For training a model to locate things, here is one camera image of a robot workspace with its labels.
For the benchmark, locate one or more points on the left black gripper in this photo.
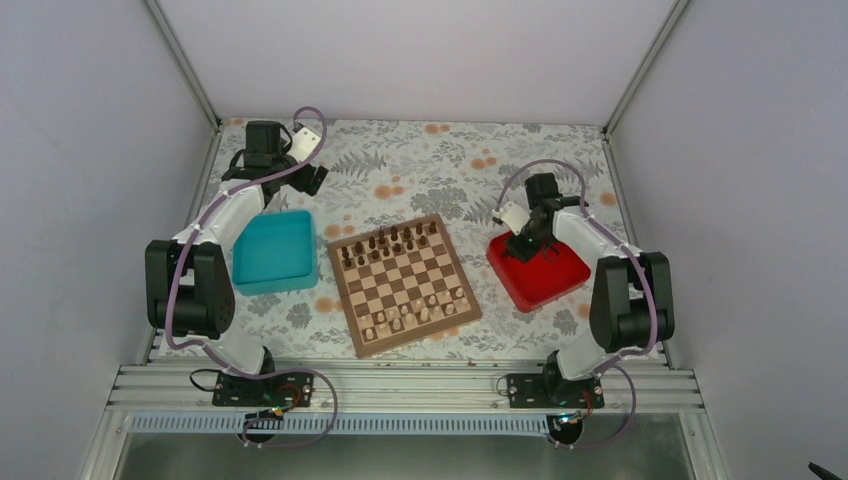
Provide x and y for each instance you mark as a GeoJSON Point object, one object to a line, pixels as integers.
{"type": "Point", "coordinates": [302, 183]}

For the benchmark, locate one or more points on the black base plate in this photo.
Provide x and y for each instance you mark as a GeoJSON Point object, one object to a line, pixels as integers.
{"type": "Point", "coordinates": [538, 391]}
{"type": "Point", "coordinates": [293, 389]}

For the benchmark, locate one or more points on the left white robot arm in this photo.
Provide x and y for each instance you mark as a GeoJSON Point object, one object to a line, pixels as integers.
{"type": "Point", "coordinates": [189, 292]}

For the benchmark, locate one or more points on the red plastic tray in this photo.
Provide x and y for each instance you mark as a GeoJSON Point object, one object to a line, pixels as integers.
{"type": "Point", "coordinates": [550, 274]}

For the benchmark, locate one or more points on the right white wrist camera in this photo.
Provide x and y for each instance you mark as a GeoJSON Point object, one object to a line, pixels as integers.
{"type": "Point", "coordinates": [514, 216]}

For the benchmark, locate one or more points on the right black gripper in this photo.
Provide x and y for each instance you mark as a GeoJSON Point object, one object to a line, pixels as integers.
{"type": "Point", "coordinates": [520, 252]}

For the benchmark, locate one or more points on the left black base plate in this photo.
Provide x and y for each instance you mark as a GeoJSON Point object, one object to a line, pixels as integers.
{"type": "Point", "coordinates": [293, 389]}

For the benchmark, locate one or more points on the blue plastic tray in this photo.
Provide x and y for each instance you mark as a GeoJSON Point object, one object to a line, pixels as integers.
{"type": "Point", "coordinates": [275, 253]}

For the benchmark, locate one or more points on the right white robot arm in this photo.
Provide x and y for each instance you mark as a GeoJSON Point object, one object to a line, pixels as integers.
{"type": "Point", "coordinates": [632, 303]}

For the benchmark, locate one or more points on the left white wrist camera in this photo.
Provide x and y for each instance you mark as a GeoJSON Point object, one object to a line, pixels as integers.
{"type": "Point", "coordinates": [304, 143]}

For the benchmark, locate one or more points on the wooden chessboard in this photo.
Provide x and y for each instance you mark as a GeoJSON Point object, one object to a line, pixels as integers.
{"type": "Point", "coordinates": [398, 287]}

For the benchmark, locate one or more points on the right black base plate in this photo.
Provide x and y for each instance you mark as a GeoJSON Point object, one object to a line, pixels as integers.
{"type": "Point", "coordinates": [538, 391]}

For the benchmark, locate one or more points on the aluminium front rail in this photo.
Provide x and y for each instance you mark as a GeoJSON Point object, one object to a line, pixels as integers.
{"type": "Point", "coordinates": [394, 387]}

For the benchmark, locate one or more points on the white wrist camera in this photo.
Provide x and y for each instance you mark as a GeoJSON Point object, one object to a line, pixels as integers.
{"type": "Point", "coordinates": [304, 143]}
{"type": "Point", "coordinates": [514, 216]}

